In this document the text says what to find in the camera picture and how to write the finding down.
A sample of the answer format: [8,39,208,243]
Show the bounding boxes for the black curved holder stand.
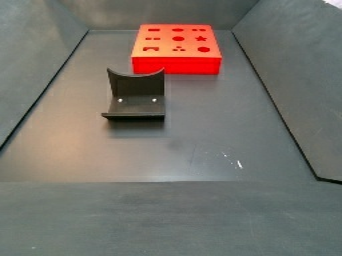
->
[101,69,165,120]

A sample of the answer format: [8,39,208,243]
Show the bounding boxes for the red shape sorter block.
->
[131,24,222,75]

